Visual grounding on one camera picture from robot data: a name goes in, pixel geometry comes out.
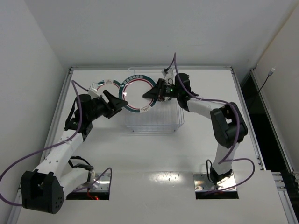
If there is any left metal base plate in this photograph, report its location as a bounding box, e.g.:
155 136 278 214
75 172 111 193

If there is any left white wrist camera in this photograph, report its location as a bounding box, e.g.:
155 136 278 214
88 83 99 99

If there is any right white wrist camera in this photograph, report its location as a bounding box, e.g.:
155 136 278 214
162 68 174 84

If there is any black wall cable with plug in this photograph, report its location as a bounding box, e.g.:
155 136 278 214
258 68 276 93

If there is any white wire dish rack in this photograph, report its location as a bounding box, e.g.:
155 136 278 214
123 67 184 133

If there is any green red rimmed plate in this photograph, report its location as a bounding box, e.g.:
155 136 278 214
119 75 157 113
95 79 121 97

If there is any metal base plate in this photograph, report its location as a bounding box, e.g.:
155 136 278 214
193 173 237 192
75 172 111 193

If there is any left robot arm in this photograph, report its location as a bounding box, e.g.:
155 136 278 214
21 90 128 214

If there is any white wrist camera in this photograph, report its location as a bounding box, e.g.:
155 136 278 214
162 68 174 84
88 83 99 99

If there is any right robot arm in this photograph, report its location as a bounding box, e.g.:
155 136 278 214
142 73 248 185

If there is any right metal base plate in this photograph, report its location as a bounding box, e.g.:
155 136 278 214
193 173 237 192

